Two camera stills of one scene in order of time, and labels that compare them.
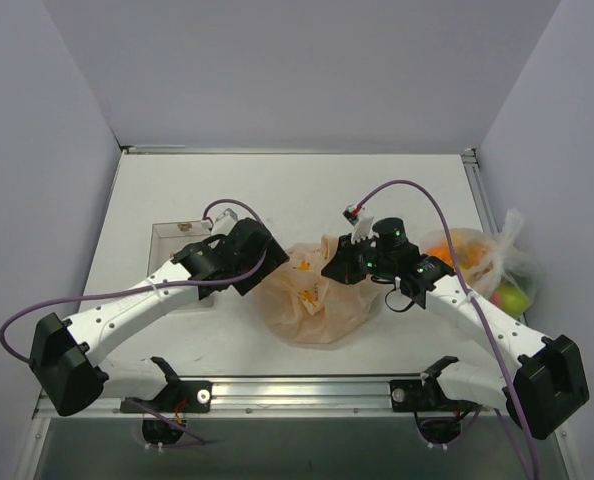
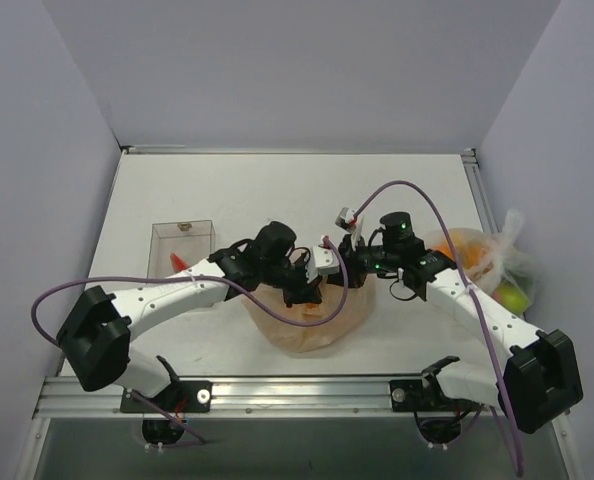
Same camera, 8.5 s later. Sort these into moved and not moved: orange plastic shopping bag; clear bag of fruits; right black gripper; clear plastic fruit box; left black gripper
Moved: orange plastic shopping bag; left black gripper
Not moved: clear bag of fruits; right black gripper; clear plastic fruit box
